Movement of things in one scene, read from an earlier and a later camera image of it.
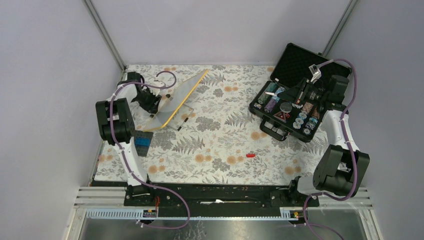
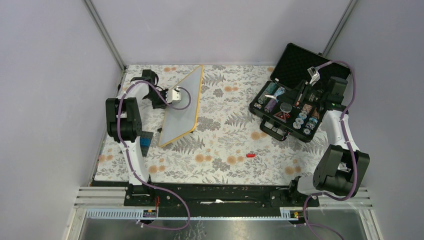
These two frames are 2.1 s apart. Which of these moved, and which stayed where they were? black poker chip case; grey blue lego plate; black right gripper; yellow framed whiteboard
Moved: yellow framed whiteboard
Stayed: black poker chip case; black right gripper; grey blue lego plate
